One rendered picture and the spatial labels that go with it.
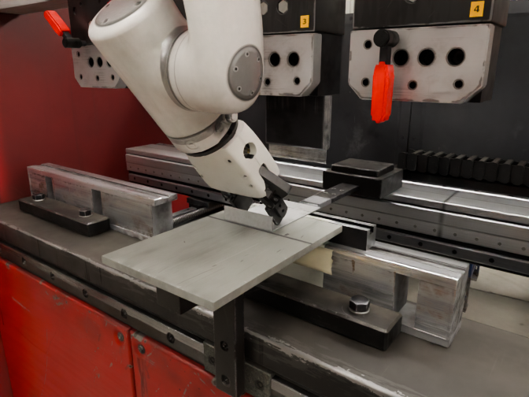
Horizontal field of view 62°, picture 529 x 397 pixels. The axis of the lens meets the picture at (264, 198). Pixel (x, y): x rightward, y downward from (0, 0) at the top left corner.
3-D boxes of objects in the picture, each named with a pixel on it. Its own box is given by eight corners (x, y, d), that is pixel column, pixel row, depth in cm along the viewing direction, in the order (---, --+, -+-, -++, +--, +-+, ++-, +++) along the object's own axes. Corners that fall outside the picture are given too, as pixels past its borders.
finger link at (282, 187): (291, 173, 51) (292, 197, 56) (234, 151, 54) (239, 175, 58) (286, 181, 51) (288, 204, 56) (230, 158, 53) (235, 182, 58)
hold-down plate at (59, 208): (19, 210, 108) (17, 198, 107) (41, 205, 112) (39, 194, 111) (88, 237, 90) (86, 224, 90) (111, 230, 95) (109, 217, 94)
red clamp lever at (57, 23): (42, 7, 81) (68, 41, 79) (63, 9, 85) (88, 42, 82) (39, 16, 83) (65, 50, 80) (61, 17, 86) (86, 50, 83)
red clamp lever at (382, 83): (367, 123, 48) (373, 28, 46) (381, 120, 52) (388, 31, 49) (382, 124, 47) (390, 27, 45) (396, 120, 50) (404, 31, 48)
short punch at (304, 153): (265, 157, 67) (265, 93, 65) (272, 154, 69) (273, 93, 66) (322, 165, 62) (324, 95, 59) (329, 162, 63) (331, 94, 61)
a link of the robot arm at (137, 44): (247, 87, 47) (190, 82, 53) (185, -28, 38) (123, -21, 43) (205, 144, 44) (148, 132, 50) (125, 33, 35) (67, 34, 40)
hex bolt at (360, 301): (345, 309, 58) (345, 299, 57) (354, 302, 60) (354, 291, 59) (364, 317, 56) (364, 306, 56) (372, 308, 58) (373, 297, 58)
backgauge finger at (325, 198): (277, 208, 74) (277, 179, 72) (347, 178, 94) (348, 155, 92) (341, 222, 67) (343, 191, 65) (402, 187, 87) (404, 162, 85)
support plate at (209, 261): (101, 263, 52) (101, 255, 51) (243, 208, 72) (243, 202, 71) (213, 312, 41) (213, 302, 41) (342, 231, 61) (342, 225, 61)
